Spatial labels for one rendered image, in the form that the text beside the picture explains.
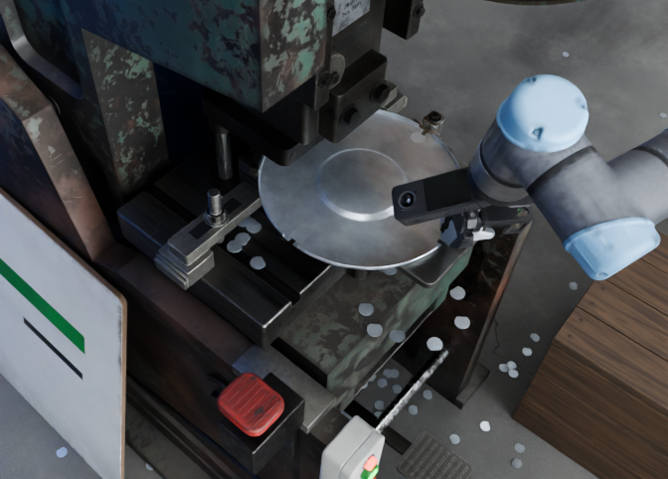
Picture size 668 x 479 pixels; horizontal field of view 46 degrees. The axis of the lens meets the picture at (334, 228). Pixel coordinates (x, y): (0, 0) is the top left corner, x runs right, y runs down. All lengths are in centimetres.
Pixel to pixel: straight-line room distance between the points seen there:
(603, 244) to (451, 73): 184
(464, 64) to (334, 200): 156
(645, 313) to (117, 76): 107
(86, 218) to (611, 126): 170
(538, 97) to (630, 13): 226
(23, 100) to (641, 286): 118
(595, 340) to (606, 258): 83
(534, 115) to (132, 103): 60
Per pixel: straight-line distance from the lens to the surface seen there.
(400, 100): 131
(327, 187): 108
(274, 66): 77
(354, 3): 93
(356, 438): 107
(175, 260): 109
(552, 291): 204
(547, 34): 279
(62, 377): 161
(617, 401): 159
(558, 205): 75
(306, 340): 111
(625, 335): 159
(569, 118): 75
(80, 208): 125
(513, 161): 77
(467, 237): 94
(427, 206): 90
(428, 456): 158
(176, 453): 172
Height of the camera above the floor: 161
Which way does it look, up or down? 51 degrees down
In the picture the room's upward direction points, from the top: 5 degrees clockwise
